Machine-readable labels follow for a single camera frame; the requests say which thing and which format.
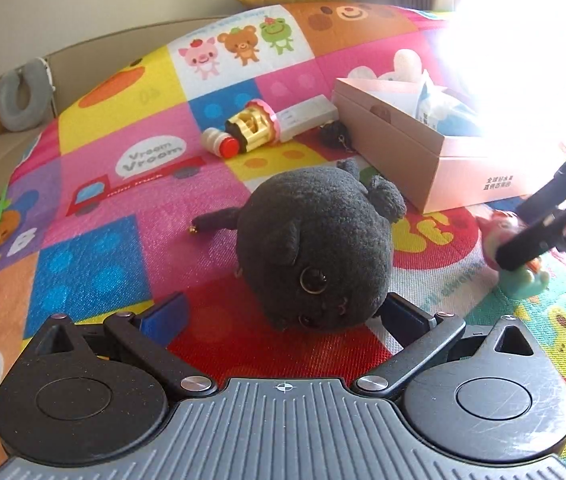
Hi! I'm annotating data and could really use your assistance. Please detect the grey neck pillow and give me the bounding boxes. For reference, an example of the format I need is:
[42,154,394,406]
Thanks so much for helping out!
[0,58,55,132]

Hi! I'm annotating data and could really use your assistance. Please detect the colourful cartoon play mat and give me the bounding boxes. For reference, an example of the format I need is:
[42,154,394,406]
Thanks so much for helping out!
[0,1,566,480]

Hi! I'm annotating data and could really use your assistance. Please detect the beige sofa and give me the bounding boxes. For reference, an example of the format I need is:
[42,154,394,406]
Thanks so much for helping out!
[0,18,217,196]

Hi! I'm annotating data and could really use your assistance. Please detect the pink cardboard box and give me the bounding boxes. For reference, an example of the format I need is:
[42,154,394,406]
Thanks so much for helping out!
[333,78,566,214]

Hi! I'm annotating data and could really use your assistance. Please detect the black plush cat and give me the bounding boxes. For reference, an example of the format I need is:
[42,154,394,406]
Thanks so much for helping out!
[191,159,406,332]

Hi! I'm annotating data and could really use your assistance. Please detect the blue white plastic bag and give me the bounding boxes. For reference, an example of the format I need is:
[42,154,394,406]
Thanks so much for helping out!
[414,78,480,138]

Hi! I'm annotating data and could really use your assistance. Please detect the white battery charger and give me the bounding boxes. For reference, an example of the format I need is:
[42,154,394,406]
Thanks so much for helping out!
[276,94,339,143]

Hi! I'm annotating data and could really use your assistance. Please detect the pink teal toy figure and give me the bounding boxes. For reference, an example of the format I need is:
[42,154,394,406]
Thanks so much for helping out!
[476,210,550,300]

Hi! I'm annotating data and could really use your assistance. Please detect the small white red bottle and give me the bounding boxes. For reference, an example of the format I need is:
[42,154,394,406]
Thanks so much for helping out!
[200,127,240,159]

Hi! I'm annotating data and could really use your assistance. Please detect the yellow pudding cup toy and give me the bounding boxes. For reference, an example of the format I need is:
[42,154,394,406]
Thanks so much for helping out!
[225,99,281,154]

